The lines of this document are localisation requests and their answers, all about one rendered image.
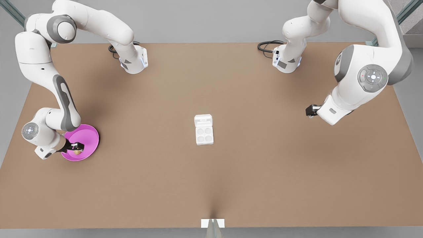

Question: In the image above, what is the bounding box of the white egg box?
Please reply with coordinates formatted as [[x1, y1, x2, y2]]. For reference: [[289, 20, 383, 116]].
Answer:
[[194, 114, 214, 146]]

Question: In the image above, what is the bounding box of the magenta plate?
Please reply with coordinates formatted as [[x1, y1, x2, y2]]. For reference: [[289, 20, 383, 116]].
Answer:
[[61, 124, 99, 161]]

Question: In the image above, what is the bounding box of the black cable loop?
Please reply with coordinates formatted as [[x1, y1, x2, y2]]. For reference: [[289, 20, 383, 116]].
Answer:
[[108, 41, 140, 60], [257, 40, 285, 59]]

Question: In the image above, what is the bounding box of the silver frame post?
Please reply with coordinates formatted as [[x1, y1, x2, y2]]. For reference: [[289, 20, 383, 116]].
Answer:
[[201, 218, 225, 238], [365, 0, 423, 47], [0, 0, 57, 48]]

